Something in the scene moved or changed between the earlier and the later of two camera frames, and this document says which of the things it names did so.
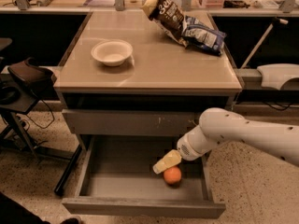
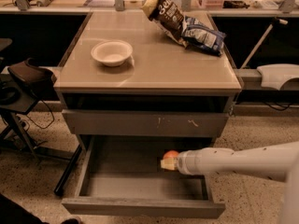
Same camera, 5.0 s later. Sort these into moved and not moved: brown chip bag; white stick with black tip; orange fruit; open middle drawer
Moved: orange fruit
Not moved: brown chip bag; white stick with black tip; open middle drawer
